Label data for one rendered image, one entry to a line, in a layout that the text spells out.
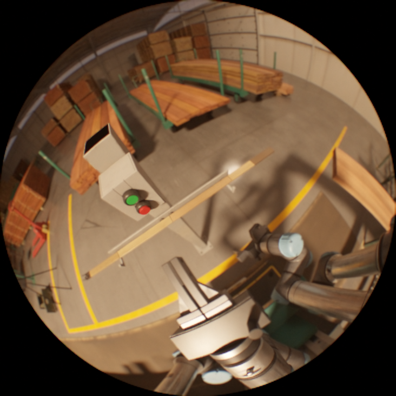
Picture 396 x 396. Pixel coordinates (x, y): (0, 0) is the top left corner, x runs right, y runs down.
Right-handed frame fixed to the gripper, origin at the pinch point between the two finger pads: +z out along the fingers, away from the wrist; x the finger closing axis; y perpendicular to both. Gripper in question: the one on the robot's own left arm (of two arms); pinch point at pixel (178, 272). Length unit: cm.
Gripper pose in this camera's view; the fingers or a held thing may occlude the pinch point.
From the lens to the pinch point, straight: 21.3
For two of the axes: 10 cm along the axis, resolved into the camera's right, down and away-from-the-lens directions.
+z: -5.5, -7.0, 4.6
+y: -2.2, -4.1, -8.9
